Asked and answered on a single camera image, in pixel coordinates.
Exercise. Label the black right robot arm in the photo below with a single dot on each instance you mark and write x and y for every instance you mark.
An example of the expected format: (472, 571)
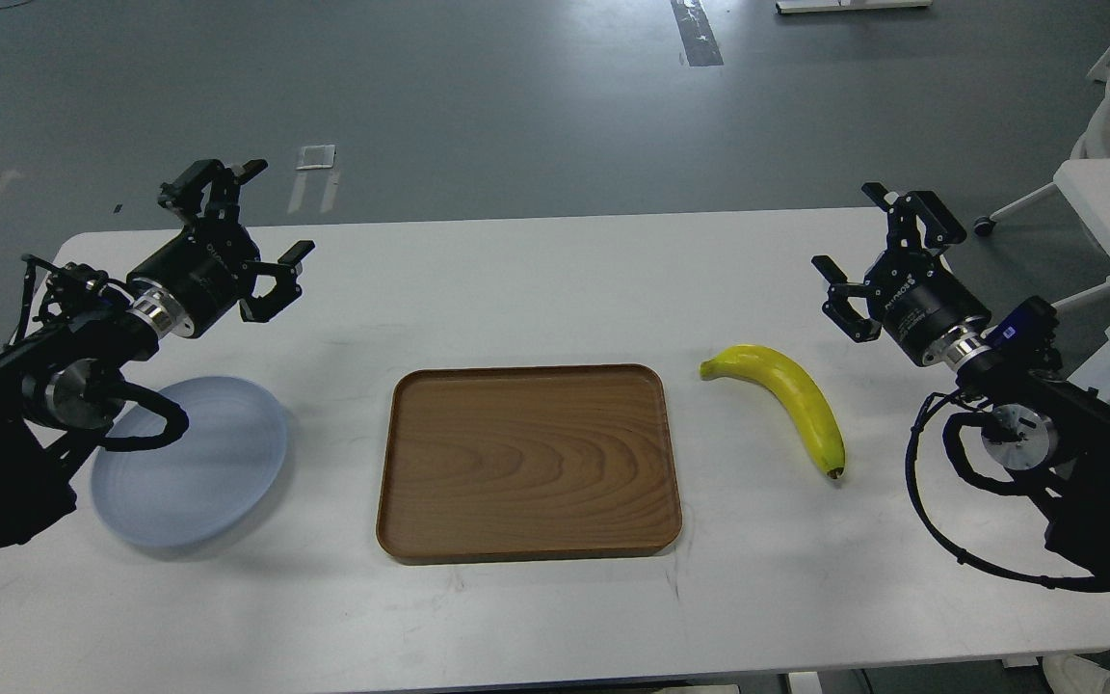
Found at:
(1019, 429)

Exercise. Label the brown wooden tray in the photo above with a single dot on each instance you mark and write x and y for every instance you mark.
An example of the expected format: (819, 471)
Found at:
(510, 464)

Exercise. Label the white shoe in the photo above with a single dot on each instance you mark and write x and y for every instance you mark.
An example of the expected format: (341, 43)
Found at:
(1072, 674)

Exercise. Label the light blue plate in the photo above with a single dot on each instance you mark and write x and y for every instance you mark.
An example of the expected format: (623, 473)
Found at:
(200, 485)

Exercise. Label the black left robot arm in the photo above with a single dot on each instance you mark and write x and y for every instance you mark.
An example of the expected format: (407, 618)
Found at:
(62, 391)

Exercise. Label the yellow banana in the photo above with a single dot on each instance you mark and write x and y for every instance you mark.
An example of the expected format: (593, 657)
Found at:
(806, 405)

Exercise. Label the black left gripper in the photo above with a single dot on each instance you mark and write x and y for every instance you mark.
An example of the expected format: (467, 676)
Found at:
(212, 264)

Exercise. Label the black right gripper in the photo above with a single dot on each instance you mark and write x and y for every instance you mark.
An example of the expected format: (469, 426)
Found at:
(912, 297)

